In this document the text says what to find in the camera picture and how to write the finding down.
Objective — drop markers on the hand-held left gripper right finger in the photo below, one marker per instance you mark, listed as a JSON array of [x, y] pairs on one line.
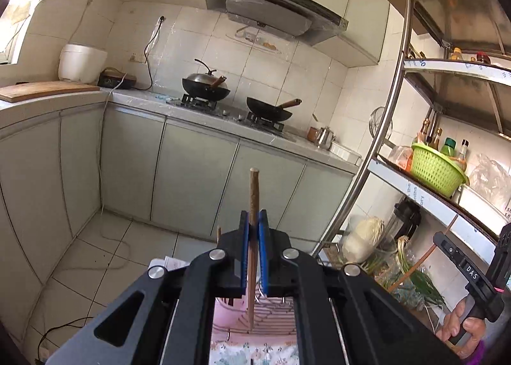
[[263, 261]]

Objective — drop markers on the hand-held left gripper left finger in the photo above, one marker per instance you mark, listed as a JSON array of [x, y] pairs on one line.
[[243, 261]]

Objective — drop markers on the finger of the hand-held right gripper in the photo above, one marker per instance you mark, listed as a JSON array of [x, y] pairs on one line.
[[449, 249]]

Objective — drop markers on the brown wooden chopstick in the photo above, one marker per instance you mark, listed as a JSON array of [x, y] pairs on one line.
[[254, 197], [218, 235], [419, 265]]

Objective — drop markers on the pink plastic utensil holder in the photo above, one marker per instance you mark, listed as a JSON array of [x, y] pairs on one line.
[[227, 313]]

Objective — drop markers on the person's right hand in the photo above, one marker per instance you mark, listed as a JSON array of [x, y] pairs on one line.
[[473, 335]]

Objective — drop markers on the green onions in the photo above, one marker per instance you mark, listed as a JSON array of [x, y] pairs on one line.
[[419, 281]]

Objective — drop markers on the black blender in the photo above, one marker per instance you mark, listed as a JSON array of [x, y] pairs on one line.
[[407, 217]]

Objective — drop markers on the white tray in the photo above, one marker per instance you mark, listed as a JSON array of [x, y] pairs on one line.
[[479, 203]]

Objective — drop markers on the plastic bag of greens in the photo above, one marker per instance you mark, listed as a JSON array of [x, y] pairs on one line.
[[403, 297]]

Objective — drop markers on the white paper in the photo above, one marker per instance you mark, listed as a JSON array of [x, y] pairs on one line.
[[171, 263]]

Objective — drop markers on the green plastic basket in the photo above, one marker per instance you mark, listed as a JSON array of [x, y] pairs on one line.
[[435, 173]]

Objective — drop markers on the clear plastic bag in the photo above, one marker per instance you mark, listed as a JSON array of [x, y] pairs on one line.
[[491, 177]]

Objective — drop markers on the napa cabbage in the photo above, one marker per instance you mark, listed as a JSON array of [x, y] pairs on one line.
[[361, 239]]

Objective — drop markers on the floral tablecloth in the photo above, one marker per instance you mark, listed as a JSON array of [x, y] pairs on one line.
[[239, 353]]

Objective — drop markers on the clear bottle black cap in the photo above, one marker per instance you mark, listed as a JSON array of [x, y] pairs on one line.
[[462, 155]]

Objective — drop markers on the green cap bottle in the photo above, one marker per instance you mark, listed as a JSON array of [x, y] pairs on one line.
[[448, 147]]

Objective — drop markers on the pale green lower cabinets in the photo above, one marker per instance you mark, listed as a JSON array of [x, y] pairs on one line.
[[191, 173]]

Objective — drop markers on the orange bag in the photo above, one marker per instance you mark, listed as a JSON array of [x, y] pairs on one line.
[[401, 157]]

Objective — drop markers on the amber sauce bottle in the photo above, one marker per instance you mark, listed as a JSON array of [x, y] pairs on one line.
[[438, 139]]

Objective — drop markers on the brown glass bottle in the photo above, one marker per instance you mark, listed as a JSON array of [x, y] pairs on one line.
[[425, 133]]

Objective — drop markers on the brown jar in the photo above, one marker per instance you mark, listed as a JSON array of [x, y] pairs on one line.
[[312, 134]]

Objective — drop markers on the steel kettle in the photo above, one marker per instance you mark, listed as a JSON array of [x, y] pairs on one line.
[[325, 139]]

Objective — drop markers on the white box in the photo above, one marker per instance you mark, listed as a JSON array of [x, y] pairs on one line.
[[345, 151]]

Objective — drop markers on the metal strainer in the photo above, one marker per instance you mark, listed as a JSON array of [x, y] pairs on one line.
[[381, 125]]

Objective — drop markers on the gas stove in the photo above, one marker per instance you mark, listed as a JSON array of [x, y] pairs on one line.
[[223, 111]]

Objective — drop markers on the black open wok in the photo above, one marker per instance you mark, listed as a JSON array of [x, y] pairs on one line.
[[267, 109]]

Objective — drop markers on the black wok with lid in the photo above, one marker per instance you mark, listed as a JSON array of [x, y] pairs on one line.
[[203, 85]]

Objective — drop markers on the red cap jar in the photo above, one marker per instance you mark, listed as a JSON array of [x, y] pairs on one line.
[[482, 57]]

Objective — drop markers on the yellow bottle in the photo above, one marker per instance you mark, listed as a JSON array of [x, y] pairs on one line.
[[456, 54]]

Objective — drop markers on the black countertop appliance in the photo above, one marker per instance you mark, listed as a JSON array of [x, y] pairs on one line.
[[115, 79]]

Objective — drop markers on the steel shelf unit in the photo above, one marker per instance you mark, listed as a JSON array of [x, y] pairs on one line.
[[406, 21]]

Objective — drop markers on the steel range hood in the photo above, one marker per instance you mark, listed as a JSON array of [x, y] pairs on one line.
[[271, 9]]

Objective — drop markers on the white rice cooker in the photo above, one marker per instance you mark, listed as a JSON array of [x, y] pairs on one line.
[[82, 63]]

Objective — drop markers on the wooden cutting board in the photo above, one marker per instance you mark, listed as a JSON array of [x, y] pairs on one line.
[[44, 90]]

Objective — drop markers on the window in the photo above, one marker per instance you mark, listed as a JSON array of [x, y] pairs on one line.
[[24, 9]]

